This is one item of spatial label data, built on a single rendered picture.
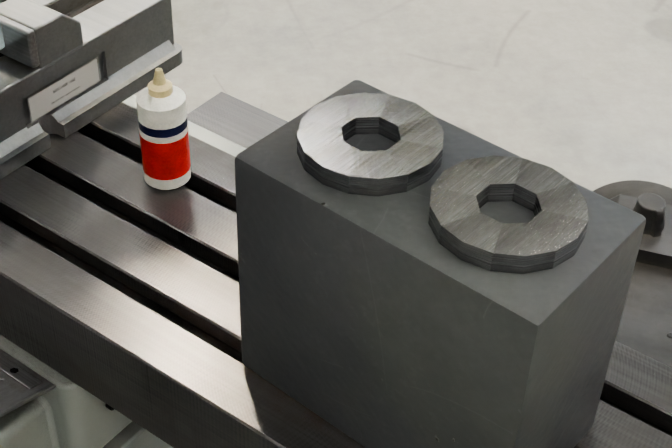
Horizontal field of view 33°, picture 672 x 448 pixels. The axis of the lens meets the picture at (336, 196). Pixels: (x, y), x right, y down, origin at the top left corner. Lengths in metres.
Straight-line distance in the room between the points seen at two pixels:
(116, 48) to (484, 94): 1.85
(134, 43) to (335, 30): 1.99
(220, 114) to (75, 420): 0.56
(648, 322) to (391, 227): 0.81
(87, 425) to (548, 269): 0.47
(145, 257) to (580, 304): 0.39
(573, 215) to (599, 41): 2.49
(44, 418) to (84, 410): 0.04
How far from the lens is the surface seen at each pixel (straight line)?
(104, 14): 1.08
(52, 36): 1.01
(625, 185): 1.61
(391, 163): 0.66
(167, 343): 0.84
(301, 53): 2.95
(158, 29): 1.11
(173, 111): 0.92
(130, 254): 0.91
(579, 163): 2.65
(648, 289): 1.46
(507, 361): 0.62
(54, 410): 0.96
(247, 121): 1.39
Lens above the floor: 1.55
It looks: 39 degrees down
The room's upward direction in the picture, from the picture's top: 2 degrees clockwise
